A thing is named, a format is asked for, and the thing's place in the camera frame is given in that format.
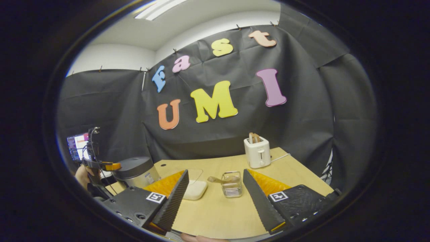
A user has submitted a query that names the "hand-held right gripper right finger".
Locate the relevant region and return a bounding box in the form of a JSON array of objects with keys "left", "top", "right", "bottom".
[{"left": 243, "top": 169, "right": 341, "bottom": 235}]

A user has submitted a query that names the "computer monitor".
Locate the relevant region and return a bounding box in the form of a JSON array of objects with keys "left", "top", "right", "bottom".
[{"left": 67, "top": 133, "right": 91, "bottom": 162}]

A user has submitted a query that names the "clear chopstick holder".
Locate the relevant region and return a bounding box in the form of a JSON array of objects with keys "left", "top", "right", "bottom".
[{"left": 221, "top": 171, "right": 243, "bottom": 198}]

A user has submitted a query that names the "white toaster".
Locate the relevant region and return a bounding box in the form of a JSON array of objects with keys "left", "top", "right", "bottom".
[{"left": 244, "top": 136, "right": 271, "bottom": 169}]

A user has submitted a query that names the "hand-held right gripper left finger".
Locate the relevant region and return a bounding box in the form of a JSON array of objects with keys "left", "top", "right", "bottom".
[{"left": 102, "top": 169, "right": 189, "bottom": 236}]

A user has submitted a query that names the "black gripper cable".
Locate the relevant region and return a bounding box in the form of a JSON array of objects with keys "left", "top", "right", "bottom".
[{"left": 90, "top": 134, "right": 119, "bottom": 196}]

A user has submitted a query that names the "wooden spoon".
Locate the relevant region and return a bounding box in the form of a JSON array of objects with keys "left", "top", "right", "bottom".
[{"left": 207, "top": 175, "right": 240, "bottom": 185}]

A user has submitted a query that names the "black and silver rice cooker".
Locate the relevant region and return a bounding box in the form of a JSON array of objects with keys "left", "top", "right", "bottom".
[{"left": 111, "top": 156, "right": 161, "bottom": 189}]

